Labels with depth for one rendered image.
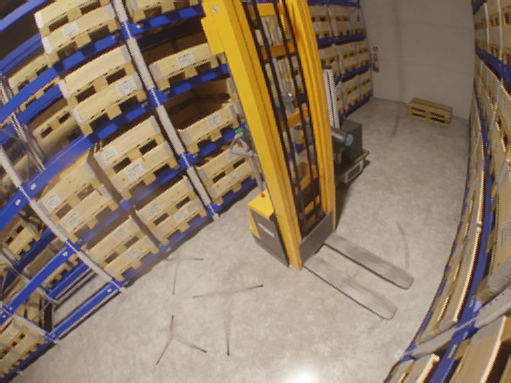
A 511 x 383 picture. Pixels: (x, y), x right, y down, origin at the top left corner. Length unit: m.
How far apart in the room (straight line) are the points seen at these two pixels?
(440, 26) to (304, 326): 6.75
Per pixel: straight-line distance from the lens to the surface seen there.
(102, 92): 2.49
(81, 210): 2.74
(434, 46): 6.63
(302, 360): 2.24
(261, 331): 2.35
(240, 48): 1.21
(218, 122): 2.89
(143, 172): 2.63
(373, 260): 2.51
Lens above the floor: 2.22
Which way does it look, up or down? 38 degrees down
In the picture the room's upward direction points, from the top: 20 degrees counter-clockwise
